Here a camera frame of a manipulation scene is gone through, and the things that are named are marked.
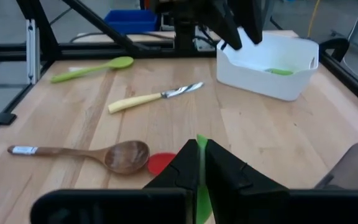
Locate yellow hanging cable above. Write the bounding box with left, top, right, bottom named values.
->
left=306, top=0, right=322, bottom=39

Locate grey plastic bin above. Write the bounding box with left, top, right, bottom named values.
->
left=314, top=142, right=358, bottom=191

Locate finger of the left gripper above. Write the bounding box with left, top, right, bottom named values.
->
left=231, top=0, right=264, bottom=44
left=197, top=0, right=243, bottom=50

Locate black table frame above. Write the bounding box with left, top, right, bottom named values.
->
left=0, top=0, right=358, bottom=147

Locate white plastic bin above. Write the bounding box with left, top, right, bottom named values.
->
left=216, top=27, right=320, bottom=102

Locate red silicone spoon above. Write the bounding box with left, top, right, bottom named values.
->
left=147, top=152, right=178, bottom=176

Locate cream-handled table knife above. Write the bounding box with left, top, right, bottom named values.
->
left=108, top=81, right=205, bottom=115

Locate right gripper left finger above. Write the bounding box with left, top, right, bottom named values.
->
left=143, top=139, right=200, bottom=224

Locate blue plastic bin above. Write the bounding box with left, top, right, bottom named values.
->
left=104, top=9, right=158, bottom=35

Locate dark wooden spoon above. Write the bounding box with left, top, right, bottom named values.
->
left=7, top=140, right=150, bottom=175

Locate silver aluminium post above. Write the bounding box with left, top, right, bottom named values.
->
left=25, top=18, right=41, bottom=85

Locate green spatula clear handle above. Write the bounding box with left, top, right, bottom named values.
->
left=265, top=67, right=295, bottom=77
left=196, top=134, right=213, bottom=224

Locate green silicone spoon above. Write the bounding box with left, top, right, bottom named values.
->
left=50, top=55, right=135, bottom=84

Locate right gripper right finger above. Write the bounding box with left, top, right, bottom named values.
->
left=205, top=139, right=290, bottom=224

